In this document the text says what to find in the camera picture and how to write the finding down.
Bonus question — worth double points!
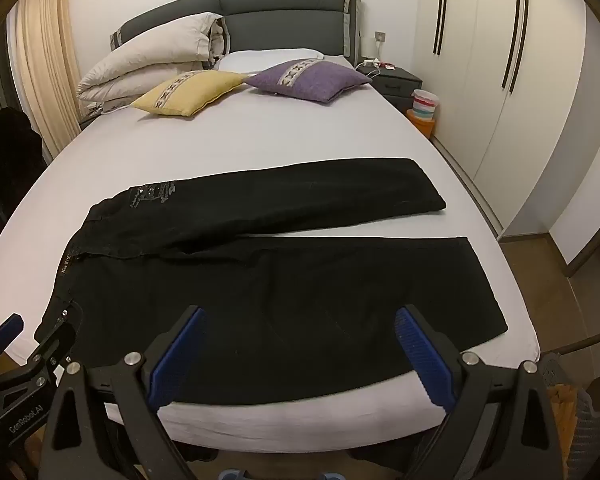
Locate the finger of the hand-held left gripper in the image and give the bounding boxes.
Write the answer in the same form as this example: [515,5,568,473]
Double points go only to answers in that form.
[0,326,79,397]
[0,312,26,362]

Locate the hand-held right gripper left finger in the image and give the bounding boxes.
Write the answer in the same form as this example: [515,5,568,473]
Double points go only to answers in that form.
[42,305,211,480]

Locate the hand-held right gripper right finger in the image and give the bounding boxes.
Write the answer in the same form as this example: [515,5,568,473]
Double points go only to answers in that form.
[394,304,581,480]

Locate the black pants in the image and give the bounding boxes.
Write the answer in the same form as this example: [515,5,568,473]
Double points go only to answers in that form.
[34,157,509,407]

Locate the dark cloth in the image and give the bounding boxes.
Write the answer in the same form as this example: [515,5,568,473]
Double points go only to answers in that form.
[0,107,48,241]

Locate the orange box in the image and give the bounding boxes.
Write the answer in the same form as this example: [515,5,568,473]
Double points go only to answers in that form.
[406,109,437,140]

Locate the white-sheeted bed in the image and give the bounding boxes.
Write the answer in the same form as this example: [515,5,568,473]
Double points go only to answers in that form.
[0,50,541,461]

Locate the striped white bucket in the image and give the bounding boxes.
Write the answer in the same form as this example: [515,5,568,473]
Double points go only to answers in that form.
[411,89,439,122]

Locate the white wardrobe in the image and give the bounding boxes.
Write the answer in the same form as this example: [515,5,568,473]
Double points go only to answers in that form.
[417,0,588,241]

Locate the yellow patterned cushion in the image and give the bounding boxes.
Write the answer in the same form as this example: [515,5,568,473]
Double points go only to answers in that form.
[131,70,251,118]

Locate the beige curtain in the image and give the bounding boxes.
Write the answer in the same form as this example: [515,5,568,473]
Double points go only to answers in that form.
[15,0,88,161]

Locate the dark grey nightstand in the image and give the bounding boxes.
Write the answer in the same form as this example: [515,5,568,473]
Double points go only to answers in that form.
[355,57,424,111]

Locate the purple patterned cushion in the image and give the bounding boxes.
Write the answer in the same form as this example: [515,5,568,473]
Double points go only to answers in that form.
[244,59,373,105]

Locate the folded cream duvet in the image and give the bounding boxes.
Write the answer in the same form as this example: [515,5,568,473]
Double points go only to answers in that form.
[76,12,231,117]

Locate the white pillow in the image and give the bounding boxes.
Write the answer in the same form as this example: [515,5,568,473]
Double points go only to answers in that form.
[219,48,326,73]

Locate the grey upholstered headboard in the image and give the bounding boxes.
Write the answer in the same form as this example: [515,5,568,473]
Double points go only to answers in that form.
[111,0,363,61]

